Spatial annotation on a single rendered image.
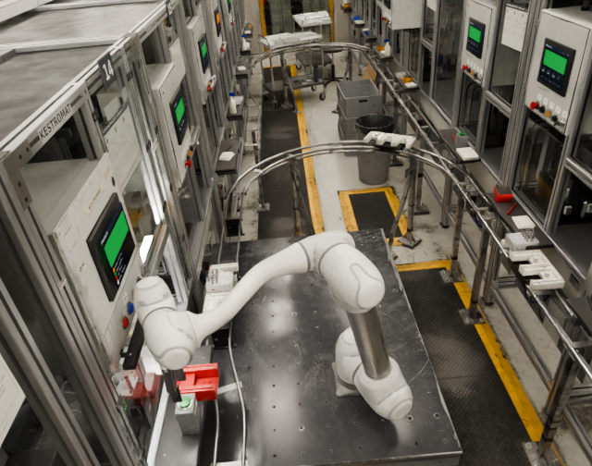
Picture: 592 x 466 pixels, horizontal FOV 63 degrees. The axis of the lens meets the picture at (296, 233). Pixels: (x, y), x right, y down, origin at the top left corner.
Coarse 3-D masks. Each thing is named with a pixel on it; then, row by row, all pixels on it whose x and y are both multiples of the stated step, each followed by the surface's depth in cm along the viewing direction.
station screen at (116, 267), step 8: (120, 208) 139; (112, 224) 132; (128, 224) 144; (128, 232) 143; (104, 240) 125; (128, 240) 143; (104, 248) 125; (120, 248) 136; (128, 248) 142; (120, 256) 136; (128, 256) 142; (120, 264) 135; (112, 272) 129; (120, 272) 135; (120, 280) 134
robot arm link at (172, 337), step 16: (272, 256) 151; (288, 256) 150; (304, 256) 151; (256, 272) 146; (272, 272) 148; (288, 272) 151; (304, 272) 155; (240, 288) 139; (256, 288) 144; (224, 304) 134; (240, 304) 137; (160, 320) 126; (176, 320) 125; (192, 320) 126; (208, 320) 129; (224, 320) 132; (144, 336) 127; (160, 336) 121; (176, 336) 121; (192, 336) 125; (160, 352) 120; (176, 352) 119; (192, 352) 123; (176, 368) 121
